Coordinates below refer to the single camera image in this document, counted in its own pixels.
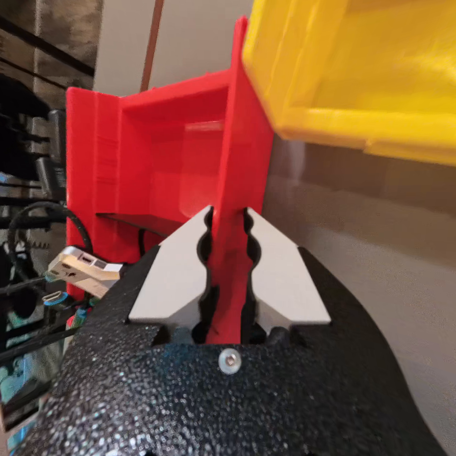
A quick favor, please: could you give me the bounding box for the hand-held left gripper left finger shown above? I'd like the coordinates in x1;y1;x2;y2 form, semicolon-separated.
128;205;221;344

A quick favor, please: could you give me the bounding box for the brown strip on table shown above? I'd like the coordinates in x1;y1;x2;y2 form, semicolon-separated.
140;0;165;92

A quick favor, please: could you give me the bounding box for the black divider in red bin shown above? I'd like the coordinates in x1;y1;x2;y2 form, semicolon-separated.
95;213;186;238

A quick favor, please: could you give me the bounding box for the red plastic bin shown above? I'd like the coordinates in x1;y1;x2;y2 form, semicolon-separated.
66;16;275;344

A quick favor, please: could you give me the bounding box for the yellow plastic bin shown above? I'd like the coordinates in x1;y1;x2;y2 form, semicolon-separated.
242;0;456;166

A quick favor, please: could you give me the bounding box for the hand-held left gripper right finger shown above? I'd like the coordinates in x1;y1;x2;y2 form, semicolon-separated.
243;207;333;339

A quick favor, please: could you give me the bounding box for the silver usb hub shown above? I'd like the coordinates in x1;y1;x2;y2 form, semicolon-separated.
47;246;123;299

